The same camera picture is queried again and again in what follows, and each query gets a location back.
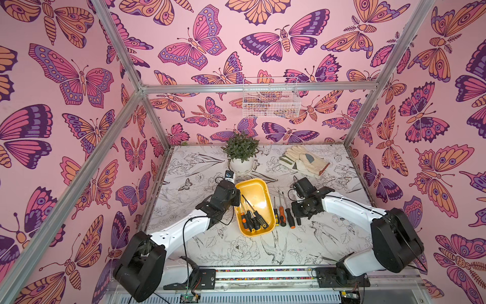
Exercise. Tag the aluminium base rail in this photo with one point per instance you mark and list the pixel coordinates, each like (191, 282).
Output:
(293, 284)

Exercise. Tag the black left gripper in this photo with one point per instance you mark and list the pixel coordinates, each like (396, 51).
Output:
(236, 197)

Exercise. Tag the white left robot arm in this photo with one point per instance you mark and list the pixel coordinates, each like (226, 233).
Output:
(141, 267)

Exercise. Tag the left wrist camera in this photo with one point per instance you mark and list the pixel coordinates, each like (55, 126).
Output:
(229, 176)

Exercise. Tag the yellow plastic storage tray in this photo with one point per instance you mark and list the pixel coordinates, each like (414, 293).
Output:
(256, 191)

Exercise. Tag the green potted plant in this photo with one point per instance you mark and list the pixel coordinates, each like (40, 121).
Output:
(241, 147)

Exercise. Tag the white plant pot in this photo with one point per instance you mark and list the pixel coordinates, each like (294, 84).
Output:
(239, 166)

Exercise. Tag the white green work glove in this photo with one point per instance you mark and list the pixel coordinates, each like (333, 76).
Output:
(288, 161)

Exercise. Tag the large black yellow screwdriver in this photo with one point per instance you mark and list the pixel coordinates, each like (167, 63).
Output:
(259, 218)

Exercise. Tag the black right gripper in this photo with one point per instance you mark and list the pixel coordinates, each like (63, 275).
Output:
(302, 189)

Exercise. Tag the white wire basket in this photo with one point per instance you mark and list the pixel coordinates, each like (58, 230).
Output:
(271, 100)

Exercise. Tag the orange handled screwdriver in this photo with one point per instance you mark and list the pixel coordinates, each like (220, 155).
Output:
(290, 218)

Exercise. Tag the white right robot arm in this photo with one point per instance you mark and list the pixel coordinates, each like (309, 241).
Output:
(395, 243)

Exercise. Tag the beige work glove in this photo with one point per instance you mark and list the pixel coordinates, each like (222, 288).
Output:
(307, 161)

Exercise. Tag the aluminium frame bars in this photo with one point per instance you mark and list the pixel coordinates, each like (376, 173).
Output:
(30, 257)

